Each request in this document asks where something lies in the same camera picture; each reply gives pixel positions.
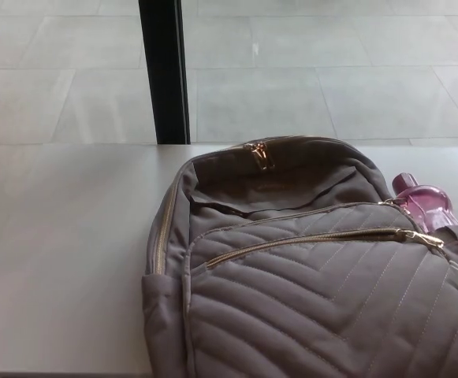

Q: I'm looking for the grey quilted backpack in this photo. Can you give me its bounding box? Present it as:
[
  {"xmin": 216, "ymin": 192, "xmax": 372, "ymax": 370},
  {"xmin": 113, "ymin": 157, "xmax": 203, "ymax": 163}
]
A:
[{"xmin": 140, "ymin": 135, "xmax": 458, "ymax": 378}]

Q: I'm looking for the pink translucent water bottle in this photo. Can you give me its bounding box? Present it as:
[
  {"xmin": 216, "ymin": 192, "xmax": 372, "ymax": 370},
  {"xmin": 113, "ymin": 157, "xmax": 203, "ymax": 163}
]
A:
[{"xmin": 392, "ymin": 172, "xmax": 458, "ymax": 233}]

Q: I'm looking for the black vertical window post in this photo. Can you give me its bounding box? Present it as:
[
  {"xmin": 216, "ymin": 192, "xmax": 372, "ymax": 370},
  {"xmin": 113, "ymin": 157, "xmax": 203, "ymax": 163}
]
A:
[{"xmin": 138, "ymin": 0, "xmax": 192, "ymax": 146}]

